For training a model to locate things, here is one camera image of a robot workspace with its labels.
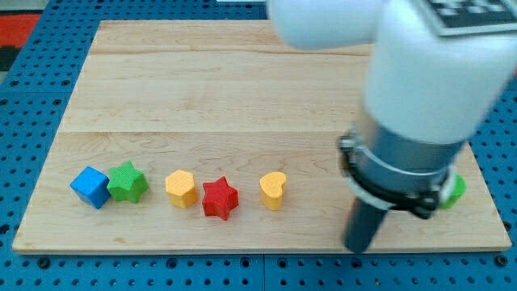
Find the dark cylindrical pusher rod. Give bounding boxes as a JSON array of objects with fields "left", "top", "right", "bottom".
[{"left": 343, "top": 198, "right": 388, "bottom": 253}]

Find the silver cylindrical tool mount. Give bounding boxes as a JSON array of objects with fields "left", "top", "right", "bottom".
[{"left": 338, "top": 108, "right": 463, "bottom": 219}]

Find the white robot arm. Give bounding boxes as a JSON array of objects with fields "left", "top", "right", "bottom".
[{"left": 267, "top": 1, "right": 516, "bottom": 253}]

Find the yellow heart block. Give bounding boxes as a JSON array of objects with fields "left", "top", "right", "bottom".
[{"left": 259, "top": 171, "right": 287, "bottom": 211}]

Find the green round block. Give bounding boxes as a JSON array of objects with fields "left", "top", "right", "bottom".
[{"left": 439, "top": 174, "right": 467, "bottom": 209}]

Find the red star block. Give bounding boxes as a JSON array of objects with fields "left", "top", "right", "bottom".
[{"left": 202, "top": 176, "right": 239, "bottom": 221}]

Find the checkered calibration tag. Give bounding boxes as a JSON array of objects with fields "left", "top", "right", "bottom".
[{"left": 414, "top": 0, "right": 516, "bottom": 37}]

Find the yellow hexagon block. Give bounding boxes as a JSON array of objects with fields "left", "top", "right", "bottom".
[{"left": 166, "top": 170, "right": 199, "bottom": 209}]

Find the wooden board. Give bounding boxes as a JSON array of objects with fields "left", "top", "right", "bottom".
[{"left": 11, "top": 19, "right": 513, "bottom": 255}]

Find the green star block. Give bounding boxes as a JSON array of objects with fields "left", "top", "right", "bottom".
[{"left": 107, "top": 161, "right": 149, "bottom": 204}]

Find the blue cube block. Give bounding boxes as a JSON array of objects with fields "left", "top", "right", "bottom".
[{"left": 70, "top": 167, "right": 111, "bottom": 209}]

